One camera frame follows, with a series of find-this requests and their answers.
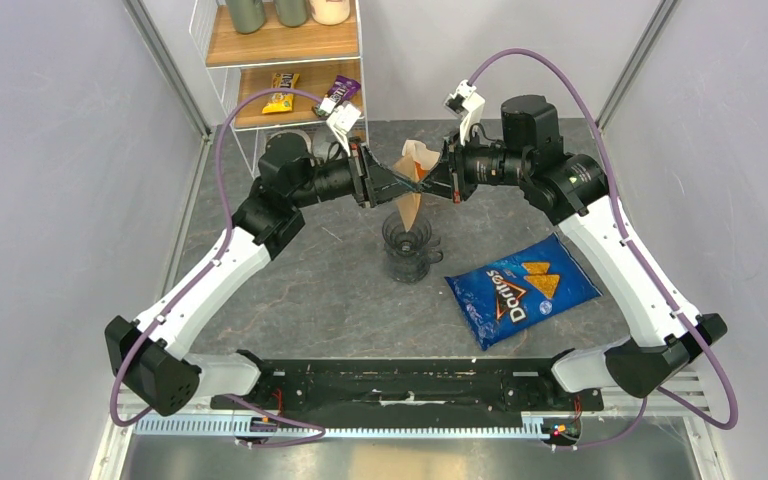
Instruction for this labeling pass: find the black coffee dripper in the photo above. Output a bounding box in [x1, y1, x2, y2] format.
[381, 212, 432, 256]

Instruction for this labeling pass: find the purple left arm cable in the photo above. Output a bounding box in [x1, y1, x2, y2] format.
[108, 87, 327, 450]

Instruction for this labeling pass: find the blue Doritos chip bag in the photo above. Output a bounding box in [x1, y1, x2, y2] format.
[446, 234, 602, 351]

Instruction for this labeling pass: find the green bottle left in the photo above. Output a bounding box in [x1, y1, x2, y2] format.
[225, 0, 266, 34]

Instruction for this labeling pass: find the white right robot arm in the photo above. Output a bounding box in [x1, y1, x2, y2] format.
[421, 93, 727, 409]

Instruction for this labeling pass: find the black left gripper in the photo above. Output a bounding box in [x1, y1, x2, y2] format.
[290, 137, 419, 209]

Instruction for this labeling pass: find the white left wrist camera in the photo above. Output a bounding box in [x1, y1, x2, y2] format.
[319, 98, 362, 153]

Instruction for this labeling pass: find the aluminium rail frame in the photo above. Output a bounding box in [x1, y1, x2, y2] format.
[89, 343, 730, 480]

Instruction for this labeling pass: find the white wire wooden shelf rack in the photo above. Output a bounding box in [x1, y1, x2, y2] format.
[189, 1, 363, 175]

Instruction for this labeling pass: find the green bottle middle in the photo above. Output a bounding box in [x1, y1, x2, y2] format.
[273, 0, 309, 28]

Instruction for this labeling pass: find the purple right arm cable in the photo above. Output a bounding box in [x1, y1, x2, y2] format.
[466, 47, 740, 452]

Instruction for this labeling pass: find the green bottle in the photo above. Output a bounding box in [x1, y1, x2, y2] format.
[225, 0, 266, 34]
[273, 0, 309, 28]

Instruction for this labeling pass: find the yellow M&M's candy bag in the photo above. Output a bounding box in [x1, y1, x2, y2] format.
[261, 72, 300, 115]

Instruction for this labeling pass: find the purple M&M's candy bag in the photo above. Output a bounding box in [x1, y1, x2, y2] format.
[319, 75, 361, 113]

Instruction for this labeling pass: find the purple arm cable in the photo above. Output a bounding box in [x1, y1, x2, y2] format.
[108, 87, 327, 450]
[466, 47, 740, 452]

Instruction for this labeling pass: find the orange coffee filter package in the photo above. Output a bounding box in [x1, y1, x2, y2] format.
[402, 139, 441, 180]

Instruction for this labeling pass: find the cream pump lotion bottle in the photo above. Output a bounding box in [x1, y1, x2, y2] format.
[309, 0, 352, 26]

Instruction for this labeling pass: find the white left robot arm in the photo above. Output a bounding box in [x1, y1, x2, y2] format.
[104, 133, 421, 416]

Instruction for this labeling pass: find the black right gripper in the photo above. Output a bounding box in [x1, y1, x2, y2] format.
[418, 125, 531, 203]

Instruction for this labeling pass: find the brown paper coffee filter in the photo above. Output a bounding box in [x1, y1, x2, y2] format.
[393, 154, 422, 231]

